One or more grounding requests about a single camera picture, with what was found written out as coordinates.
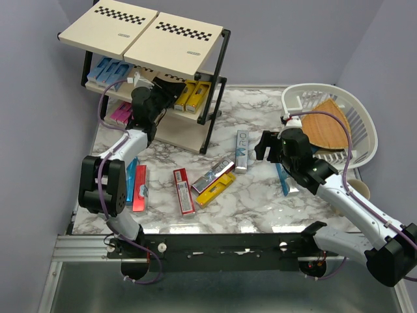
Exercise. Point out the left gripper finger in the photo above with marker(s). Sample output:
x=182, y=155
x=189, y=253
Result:
x=163, y=83
x=175, y=89

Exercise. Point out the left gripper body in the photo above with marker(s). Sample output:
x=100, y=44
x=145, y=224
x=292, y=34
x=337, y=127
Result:
x=161, y=98

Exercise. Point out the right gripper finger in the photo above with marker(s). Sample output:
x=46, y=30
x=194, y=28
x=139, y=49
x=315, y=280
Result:
x=260, y=150
x=269, y=136

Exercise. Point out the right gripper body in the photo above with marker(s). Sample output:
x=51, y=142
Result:
x=275, y=150

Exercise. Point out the yellow toothpaste box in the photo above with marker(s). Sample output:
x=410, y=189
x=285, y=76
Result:
x=185, y=95
x=215, y=189
x=196, y=98

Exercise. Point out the pink toothpaste box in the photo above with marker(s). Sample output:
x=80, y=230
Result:
x=114, y=116
x=125, y=112

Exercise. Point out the light blue toothpaste box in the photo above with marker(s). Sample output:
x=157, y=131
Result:
x=111, y=67
x=119, y=75
x=98, y=69

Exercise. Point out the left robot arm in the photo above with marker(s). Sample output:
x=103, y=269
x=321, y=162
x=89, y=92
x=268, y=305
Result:
x=102, y=187

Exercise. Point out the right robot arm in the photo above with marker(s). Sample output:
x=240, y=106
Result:
x=385, y=245

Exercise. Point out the beige three-tier shelf rack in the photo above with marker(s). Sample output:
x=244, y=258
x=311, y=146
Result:
x=162, y=45

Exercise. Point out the silver R&O box upper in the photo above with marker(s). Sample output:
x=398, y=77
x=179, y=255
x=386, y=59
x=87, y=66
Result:
x=241, y=151

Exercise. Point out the silver red R&O box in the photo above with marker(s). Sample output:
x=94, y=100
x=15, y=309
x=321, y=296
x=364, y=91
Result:
x=225, y=165

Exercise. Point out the silver blue R&O box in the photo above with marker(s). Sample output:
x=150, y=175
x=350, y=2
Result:
x=288, y=184

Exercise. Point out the white plastic dish basket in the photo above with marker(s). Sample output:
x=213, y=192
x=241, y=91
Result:
x=305, y=97

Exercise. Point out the woven wicker fan tray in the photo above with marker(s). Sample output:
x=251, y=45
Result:
x=324, y=131

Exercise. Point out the blue metallic toothpaste box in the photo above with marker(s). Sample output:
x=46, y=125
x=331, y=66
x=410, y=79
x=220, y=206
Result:
x=130, y=181

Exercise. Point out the red toothpaste box barcode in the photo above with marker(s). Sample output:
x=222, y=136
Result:
x=183, y=192

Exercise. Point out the red R&O toothpaste box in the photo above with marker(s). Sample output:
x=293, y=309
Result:
x=141, y=191

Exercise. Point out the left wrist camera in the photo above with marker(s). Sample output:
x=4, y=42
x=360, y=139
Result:
x=140, y=80

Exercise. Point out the black mounting rail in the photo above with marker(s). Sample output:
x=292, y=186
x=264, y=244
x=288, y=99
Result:
x=224, y=252

